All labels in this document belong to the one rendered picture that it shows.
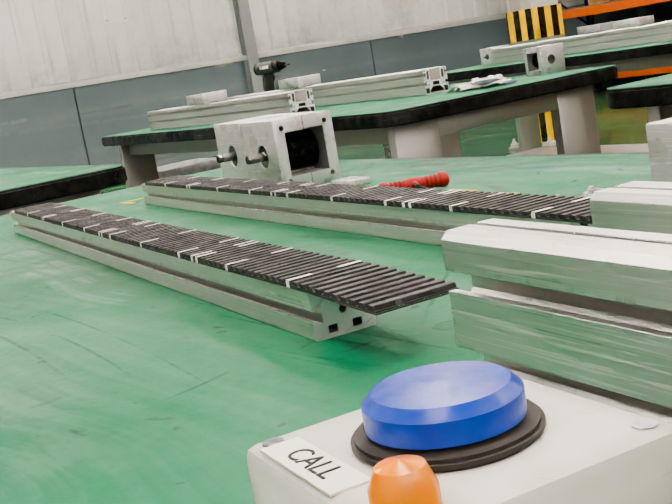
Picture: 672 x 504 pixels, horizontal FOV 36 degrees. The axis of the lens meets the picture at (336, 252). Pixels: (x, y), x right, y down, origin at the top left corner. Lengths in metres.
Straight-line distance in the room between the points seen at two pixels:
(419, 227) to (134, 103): 11.38
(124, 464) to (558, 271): 0.22
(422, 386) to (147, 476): 0.21
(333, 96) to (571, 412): 3.82
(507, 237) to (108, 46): 11.83
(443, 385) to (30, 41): 11.67
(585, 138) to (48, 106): 8.96
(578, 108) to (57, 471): 3.10
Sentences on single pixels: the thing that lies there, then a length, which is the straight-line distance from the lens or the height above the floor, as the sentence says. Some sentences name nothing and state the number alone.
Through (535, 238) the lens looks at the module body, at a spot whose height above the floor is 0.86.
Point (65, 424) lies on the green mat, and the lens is 0.55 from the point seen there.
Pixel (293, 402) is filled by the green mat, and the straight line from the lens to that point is 0.50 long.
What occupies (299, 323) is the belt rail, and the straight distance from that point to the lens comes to 0.62.
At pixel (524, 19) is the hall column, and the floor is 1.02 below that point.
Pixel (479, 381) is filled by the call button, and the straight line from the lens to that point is 0.25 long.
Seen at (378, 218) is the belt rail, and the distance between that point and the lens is 0.92.
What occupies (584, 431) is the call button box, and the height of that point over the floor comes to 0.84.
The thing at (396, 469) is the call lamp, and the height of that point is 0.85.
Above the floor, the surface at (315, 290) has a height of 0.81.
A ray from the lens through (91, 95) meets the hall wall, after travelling 12.03.
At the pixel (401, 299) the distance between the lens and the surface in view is 0.53.
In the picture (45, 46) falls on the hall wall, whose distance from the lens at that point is 11.97.
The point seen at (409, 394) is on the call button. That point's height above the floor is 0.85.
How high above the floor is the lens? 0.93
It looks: 10 degrees down
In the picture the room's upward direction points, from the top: 10 degrees counter-clockwise
